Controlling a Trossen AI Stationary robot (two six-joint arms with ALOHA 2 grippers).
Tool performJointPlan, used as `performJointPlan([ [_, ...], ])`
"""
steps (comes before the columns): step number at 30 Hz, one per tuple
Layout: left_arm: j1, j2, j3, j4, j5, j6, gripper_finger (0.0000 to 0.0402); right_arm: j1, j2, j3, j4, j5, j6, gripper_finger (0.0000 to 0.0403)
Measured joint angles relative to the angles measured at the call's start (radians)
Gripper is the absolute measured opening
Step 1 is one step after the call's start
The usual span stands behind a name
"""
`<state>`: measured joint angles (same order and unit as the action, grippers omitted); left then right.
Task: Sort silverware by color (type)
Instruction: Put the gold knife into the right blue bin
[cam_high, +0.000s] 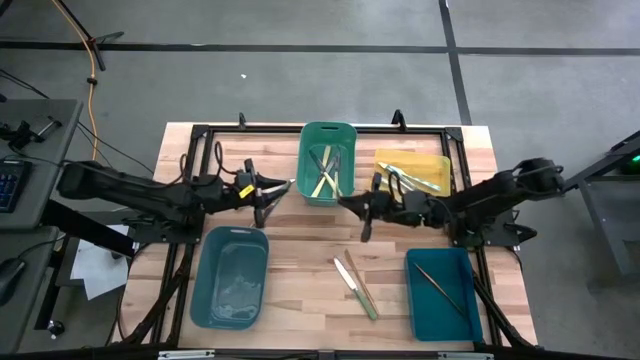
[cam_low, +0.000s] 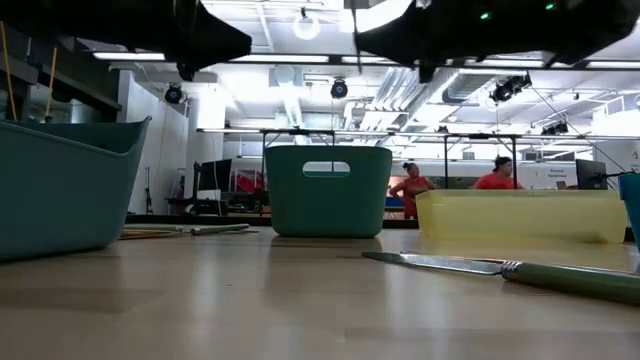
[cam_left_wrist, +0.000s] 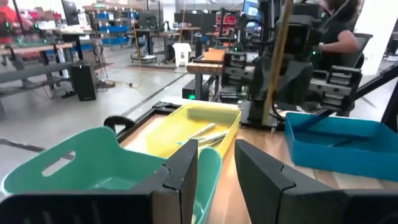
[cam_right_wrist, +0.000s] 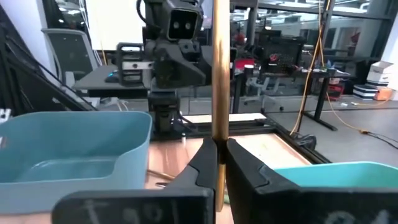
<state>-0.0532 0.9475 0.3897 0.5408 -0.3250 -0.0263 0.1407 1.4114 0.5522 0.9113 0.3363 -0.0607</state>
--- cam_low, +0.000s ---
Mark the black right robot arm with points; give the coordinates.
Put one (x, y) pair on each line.
(600, 25)

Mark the black ceiling spot lamp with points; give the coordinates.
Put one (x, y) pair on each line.
(339, 89)
(173, 94)

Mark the black ceiling lamp cluster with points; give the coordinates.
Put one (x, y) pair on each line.
(510, 89)
(555, 128)

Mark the black computer monitor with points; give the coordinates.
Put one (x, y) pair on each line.
(215, 175)
(591, 175)

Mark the person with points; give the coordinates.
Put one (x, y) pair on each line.
(492, 182)
(412, 190)

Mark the red object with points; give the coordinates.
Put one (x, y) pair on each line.
(245, 184)

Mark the thin dark tripod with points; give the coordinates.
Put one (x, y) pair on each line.
(148, 200)

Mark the dark desk with equipment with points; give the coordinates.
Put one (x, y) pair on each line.
(210, 207)

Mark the bronze cutlery piece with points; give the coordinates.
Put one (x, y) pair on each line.
(155, 235)

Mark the green plastic bin with slot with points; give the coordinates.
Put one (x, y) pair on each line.
(327, 210)

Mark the yellow translucent plastic tray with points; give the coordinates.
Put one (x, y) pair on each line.
(520, 217)

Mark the large teal plastic bin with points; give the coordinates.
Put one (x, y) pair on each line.
(60, 200)

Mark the blue rectangular plastic bin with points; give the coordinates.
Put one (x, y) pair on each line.
(632, 210)

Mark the black workstation frame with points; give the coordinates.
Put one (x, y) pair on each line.
(480, 136)
(300, 132)

